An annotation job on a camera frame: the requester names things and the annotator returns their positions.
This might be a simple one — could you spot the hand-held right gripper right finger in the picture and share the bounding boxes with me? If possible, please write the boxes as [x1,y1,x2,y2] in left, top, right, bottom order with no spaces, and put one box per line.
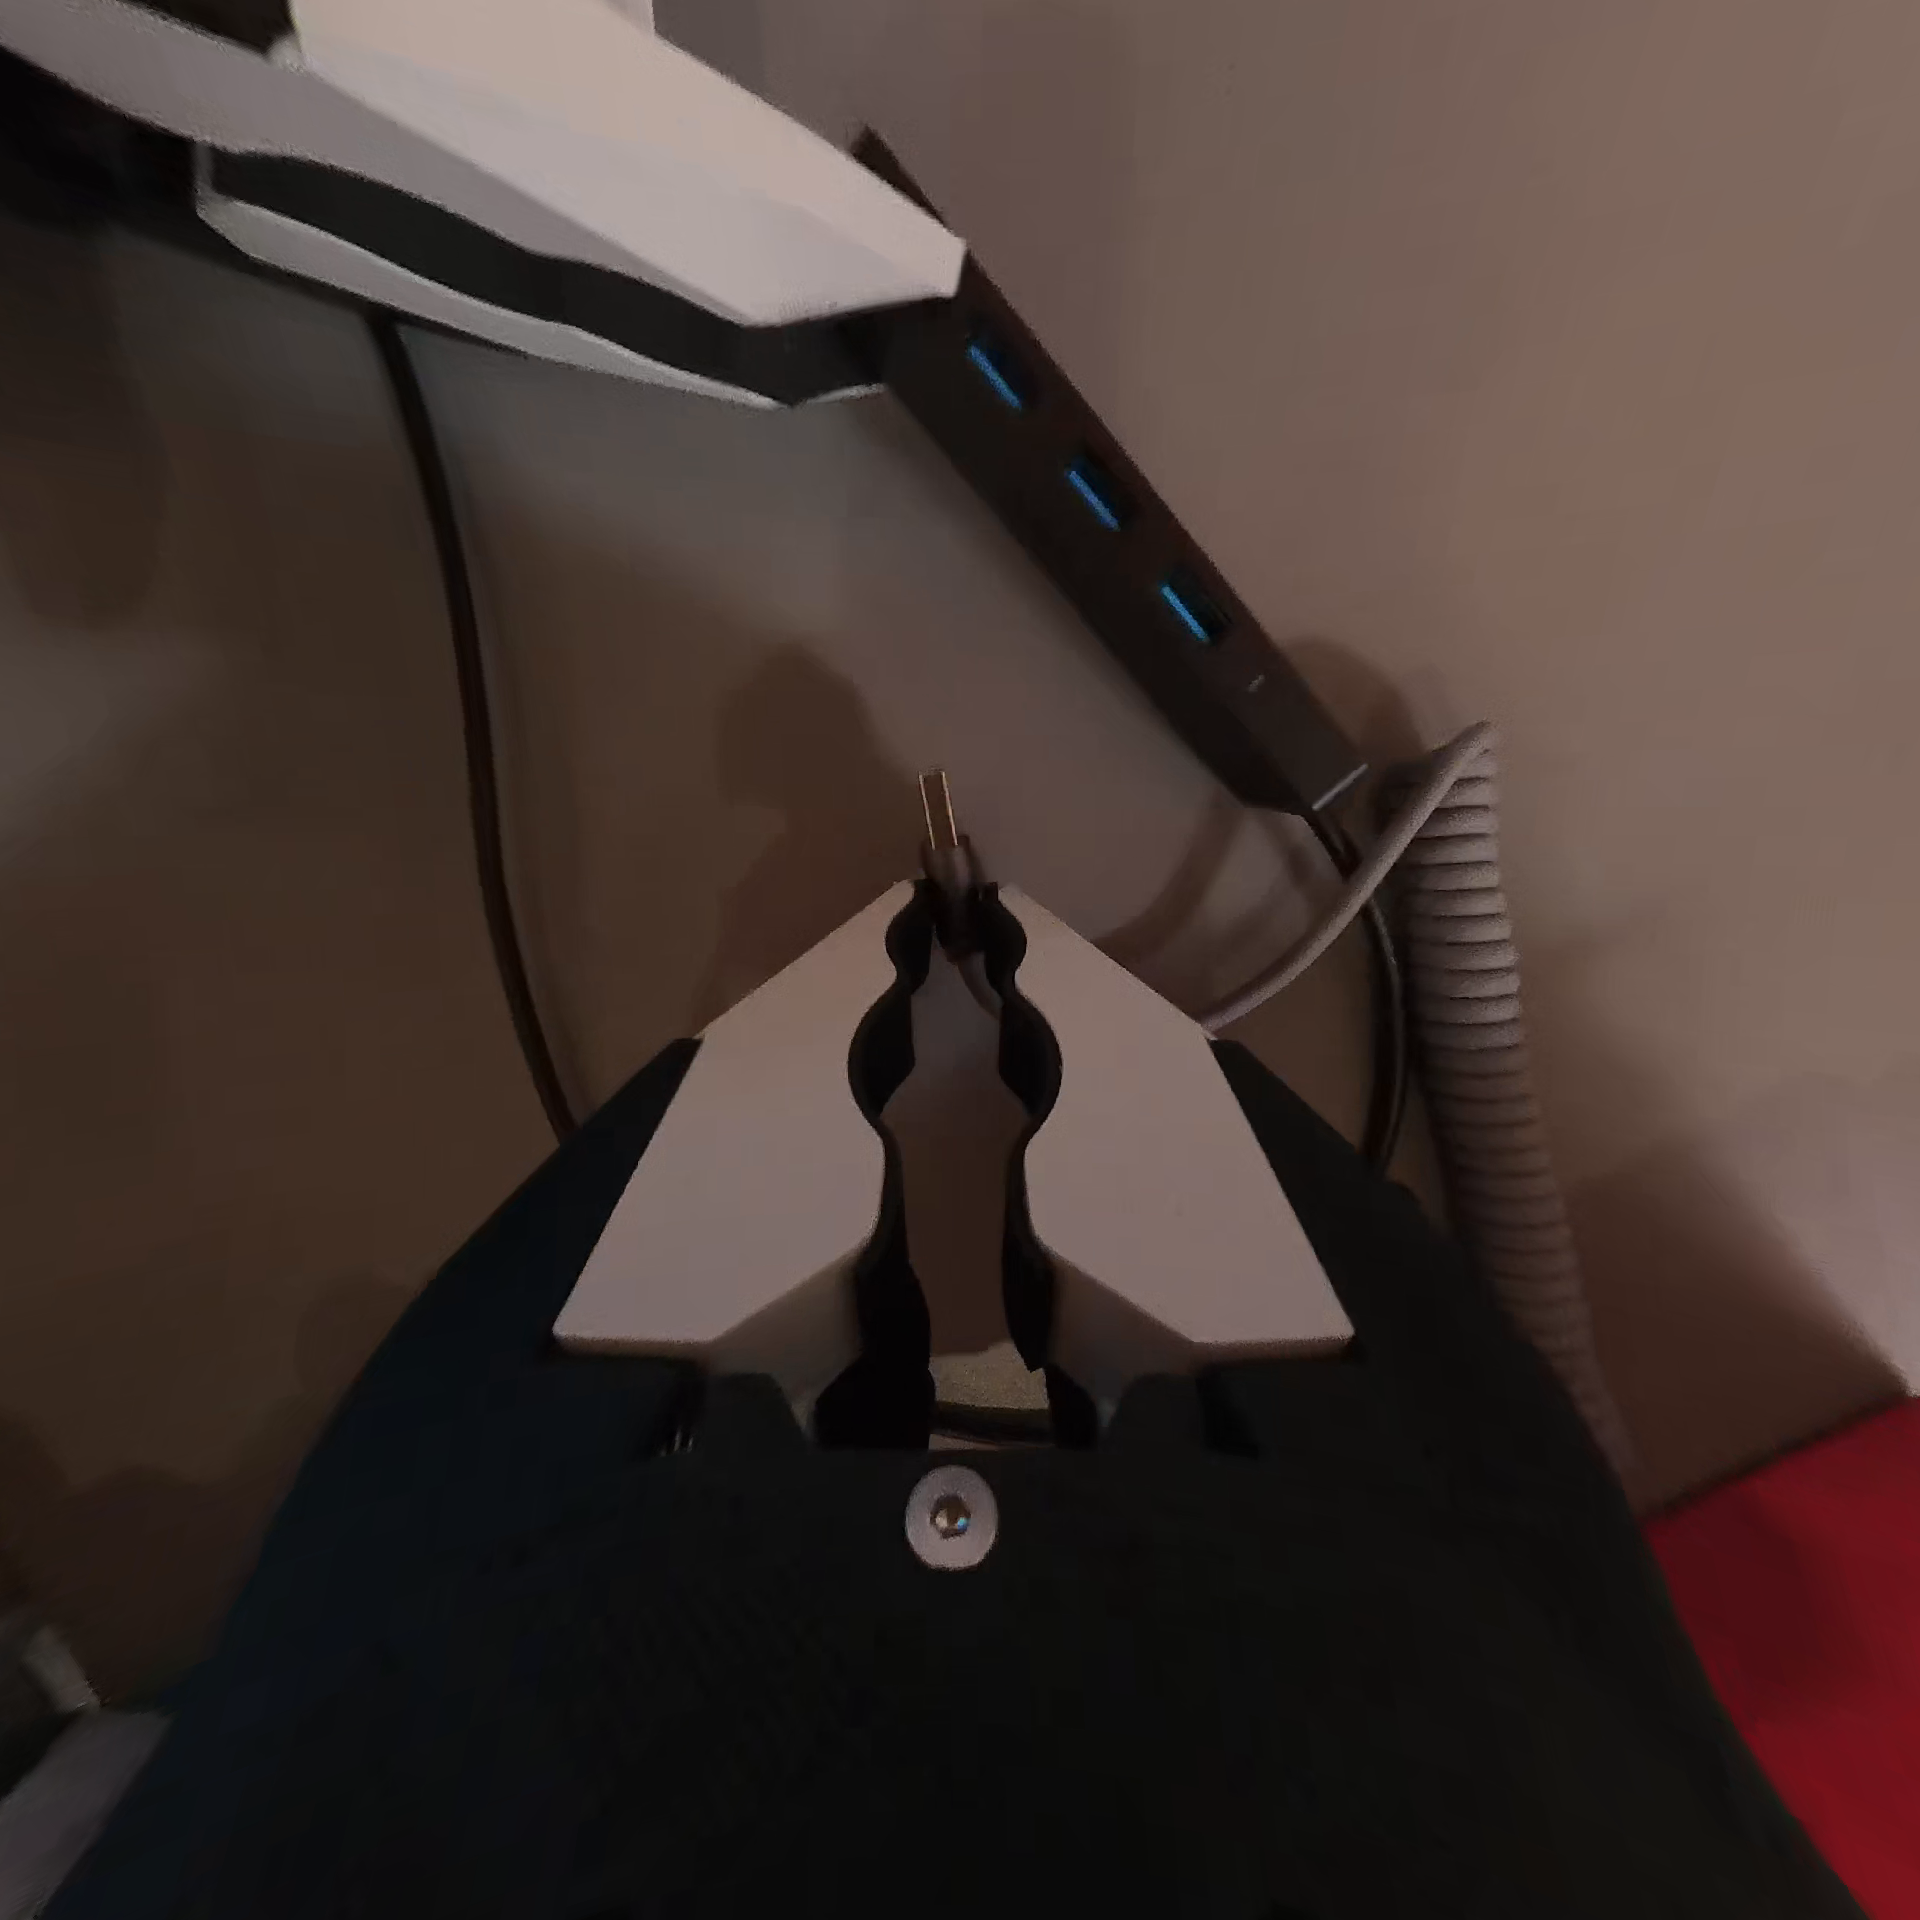
[960,884,1355,1449]

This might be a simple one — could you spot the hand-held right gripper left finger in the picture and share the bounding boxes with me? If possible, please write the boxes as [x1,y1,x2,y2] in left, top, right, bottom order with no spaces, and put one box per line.
[551,883,952,1449]

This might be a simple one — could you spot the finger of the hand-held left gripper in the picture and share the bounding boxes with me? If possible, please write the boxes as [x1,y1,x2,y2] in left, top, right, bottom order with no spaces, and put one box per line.
[195,190,906,409]
[209,0,970,326]

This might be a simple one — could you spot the grey usb cable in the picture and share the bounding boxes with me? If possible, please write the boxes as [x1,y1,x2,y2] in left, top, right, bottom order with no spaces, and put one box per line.
[919,720,1637,1488]

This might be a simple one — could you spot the black usb hub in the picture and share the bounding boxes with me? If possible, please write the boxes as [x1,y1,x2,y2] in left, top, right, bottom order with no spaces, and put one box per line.
[853,128,1373,818]

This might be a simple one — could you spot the red cloth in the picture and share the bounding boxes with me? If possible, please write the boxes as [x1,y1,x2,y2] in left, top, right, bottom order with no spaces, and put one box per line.
[1642,1394,1920,1920]

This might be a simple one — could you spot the thin black cable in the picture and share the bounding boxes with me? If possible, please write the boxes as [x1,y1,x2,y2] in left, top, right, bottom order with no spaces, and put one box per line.
[369,306,1420,1179]

